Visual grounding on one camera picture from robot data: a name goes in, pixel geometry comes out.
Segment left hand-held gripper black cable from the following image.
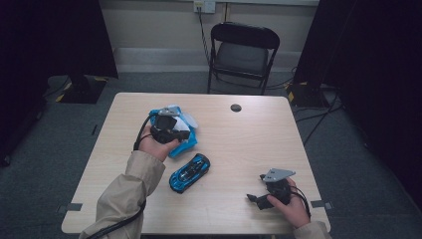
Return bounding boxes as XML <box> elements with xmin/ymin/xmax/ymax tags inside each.
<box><xmin>86</xmin><ymin>115</ymin><xmax>154</xmax><ymax>239</ymax></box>

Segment white wall socket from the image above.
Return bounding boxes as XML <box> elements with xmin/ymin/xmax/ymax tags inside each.
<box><xmin>193</xmin><ymin>0</ymin><xmax>217</xmax><ymax>15</ymax></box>

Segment hand-held gripper black cable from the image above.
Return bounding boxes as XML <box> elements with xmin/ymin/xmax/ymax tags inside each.
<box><xmin>290</xmin><ymin>184</ymin><xmax>313</xmax><ymax>220</ymax></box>
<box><xmin>86</xmin><ymin>115</ymin><xmax>154</xmax><ymax>239</ymax></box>

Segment black stand base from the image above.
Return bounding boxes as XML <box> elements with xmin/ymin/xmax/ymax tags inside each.
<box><xmin>55</xmin><ymin>74</ymin><xmax>108</xmax><ymax>105</ymax></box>
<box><xmin>284</xmin><ymin>81</ymin><xmax>330</xmax><ymax>109</ymax></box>

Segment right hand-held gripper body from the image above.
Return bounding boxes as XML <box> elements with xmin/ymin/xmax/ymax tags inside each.
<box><xmin>259</xmin><ymin>167</ymin><xmax>297</xmax><ymax>204</ymax></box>

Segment person's left hand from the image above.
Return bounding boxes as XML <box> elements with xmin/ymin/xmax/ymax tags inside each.
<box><xmin>137</xmin><ymin>129</ymin><xmax>182</xmax><ymax>163</ymax></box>

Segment blue toy car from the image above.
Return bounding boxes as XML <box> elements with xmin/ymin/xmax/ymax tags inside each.
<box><xmin>168</xmin><ymin>152</ymin><xmax>212</xmax><ymax>194</ymax></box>

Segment black curtain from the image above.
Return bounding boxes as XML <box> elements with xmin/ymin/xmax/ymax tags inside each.
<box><xmin>293</xmin><ymin>0</ymin><xmax>422</xmax><ymax>213</ymax></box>
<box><xmin>0</xmin><ymin>0</ymin><xmax>119</xmax><ymax>167</ymax></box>

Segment white wet wipe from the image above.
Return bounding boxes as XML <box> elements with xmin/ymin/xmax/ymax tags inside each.
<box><xmin>173</xmin><ymin>116</ymin><xmax>191</xmax><ymax>133</ymax></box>

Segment grey tape strip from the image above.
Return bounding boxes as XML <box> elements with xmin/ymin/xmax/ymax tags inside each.
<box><xmin>310</xmin><ymin>199</ymin><xmax>333</xmax><ymax>210</ymax></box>
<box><xmin>56</xmin><ymin>202</ymin><xmax>84</xmax><ymax>214</ymax></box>

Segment right hand-held gripper black cable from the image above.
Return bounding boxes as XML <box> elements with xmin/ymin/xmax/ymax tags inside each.
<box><xmin>290</xmin><ymin>184</ymin><xmax>313</xmax><ymax>220</ymax></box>

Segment blue wet wipes pack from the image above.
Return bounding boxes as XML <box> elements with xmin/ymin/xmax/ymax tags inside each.
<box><xmin>147</xmin><ymin>105</ymin><xmax>200</xmax><ymax>159</ymax></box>

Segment black cable from wall socket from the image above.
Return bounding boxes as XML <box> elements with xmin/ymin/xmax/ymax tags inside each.
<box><xmin>197</xmin><ymin>6</ymin><xmax>212</xmax><ymax>66</ymax></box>

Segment black folding chair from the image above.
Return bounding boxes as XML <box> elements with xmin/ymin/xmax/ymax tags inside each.
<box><xmin>206</xmin><ymin>21</ymin><xmax>281</xmax><ymax>96</ymax></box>

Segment person's right hand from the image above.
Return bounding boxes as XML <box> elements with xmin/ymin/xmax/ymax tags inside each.
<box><xmin>266</xmin><ymin>178</ymin><xmax>313</xmax><ymax>229</ymax></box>

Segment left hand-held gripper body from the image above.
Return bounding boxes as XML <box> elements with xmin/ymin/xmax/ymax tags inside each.
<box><xmin>149</xmin><ymin>106</ymin><xmax>187</xmax><ymax>144</ymax></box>

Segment black floor cables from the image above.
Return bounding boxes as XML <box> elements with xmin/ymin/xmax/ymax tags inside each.
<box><xmin>294</xmin><ymin>90</ymin><xmax>344</xmax><ymax>147</ymax></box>

